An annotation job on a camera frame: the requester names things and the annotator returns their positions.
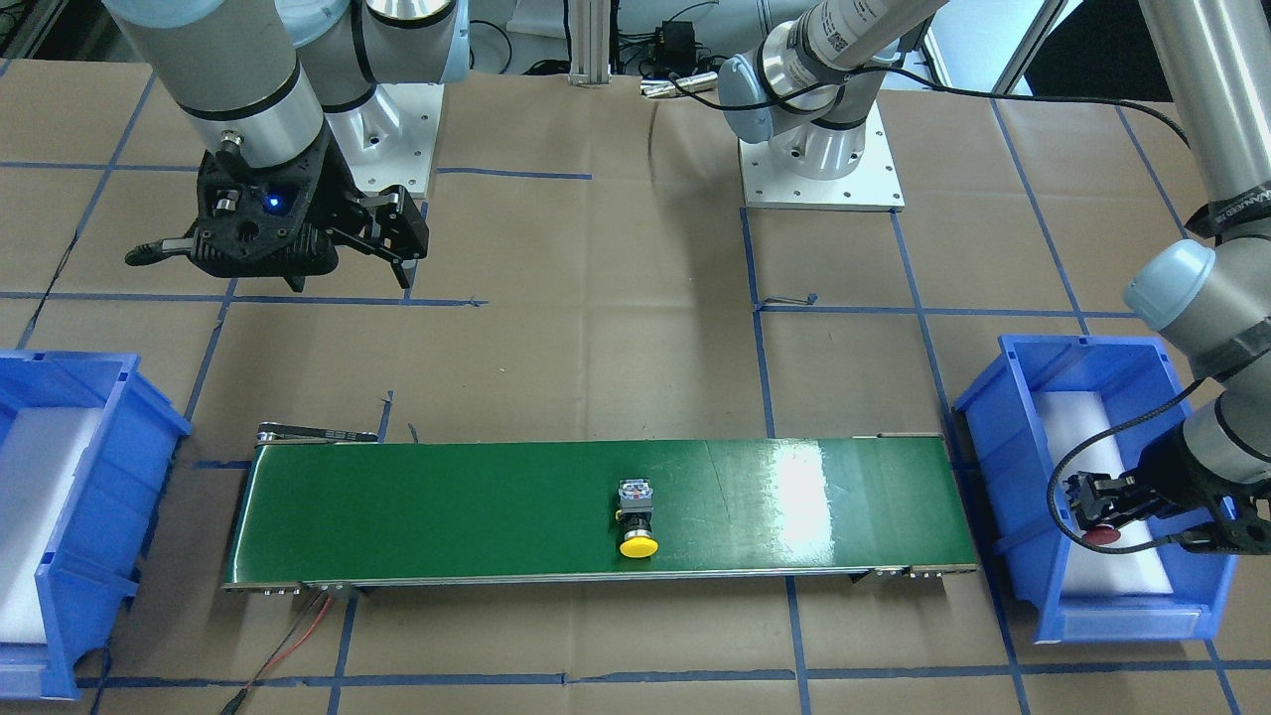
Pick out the red black conveyor wire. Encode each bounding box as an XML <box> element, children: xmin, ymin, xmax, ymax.
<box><xmin>219</xmin><ymin>588</ymin><xmax>334</xmax><ymax>715</ymax></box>

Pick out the red push button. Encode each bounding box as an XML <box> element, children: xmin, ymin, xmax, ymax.
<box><xmin>1080</xmin><ymin>525</ymin><xmax>1121</xmax><ymax>547</ymax></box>

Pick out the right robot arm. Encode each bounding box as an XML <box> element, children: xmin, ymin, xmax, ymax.
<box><xmin>105</xmin><ymin>1</ymin><xmax>472</xmax><ymax>291</ymax></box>

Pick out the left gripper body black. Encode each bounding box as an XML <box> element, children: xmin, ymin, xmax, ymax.
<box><xmin>1132</xmin><ymin>425</ymin><xmax>1270</xmax><ymax>555</ymax></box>

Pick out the aluminium frame post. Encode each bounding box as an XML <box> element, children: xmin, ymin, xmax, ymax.
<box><xmin>563</xmin><ymin>1</ymin><xmax>618</xmax><ymax>86</ymax></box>

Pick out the yellow push button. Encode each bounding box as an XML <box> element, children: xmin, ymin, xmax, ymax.
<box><xmin>616</xmin><ymin>479</ymin><xmax>658</xmax><ymax>558</ymax></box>

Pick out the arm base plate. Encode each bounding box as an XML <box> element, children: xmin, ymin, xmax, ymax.
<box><xmin>325</xmin><ymin>84</ymin><xmax>445</xmax><ymax>199</ymax></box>
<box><xmin>737</xmin><ymin>104</ymin><xmax>907</xmax><ymax>213</ymax></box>

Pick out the green conveyor belt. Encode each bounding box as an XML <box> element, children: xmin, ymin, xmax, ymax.
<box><xmin>222</xmin><ymin>436</ymin><xmax>979</xmax><ymax>593</ymax></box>

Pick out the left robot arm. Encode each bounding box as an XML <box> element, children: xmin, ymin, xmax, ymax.
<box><xmin>717</xmin><ymin>1</ymin><xmax>1268</xmax><ymax>555</ymax></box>

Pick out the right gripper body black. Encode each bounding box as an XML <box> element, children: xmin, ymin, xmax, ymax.
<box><xmin>186</xmin><ymin>135</ymin><xmax>428</xmax><ymax>277</ymax></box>

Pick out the blue bin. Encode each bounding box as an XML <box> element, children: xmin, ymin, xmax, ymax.
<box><xmin>1</xmin><ymin>352</ymin><xmax>192</xmax><ymax>700</ymax></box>
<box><xmin>956</xmin><ymin>334</ymin><xmax>1235</xmax><ymax>644</ymax></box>

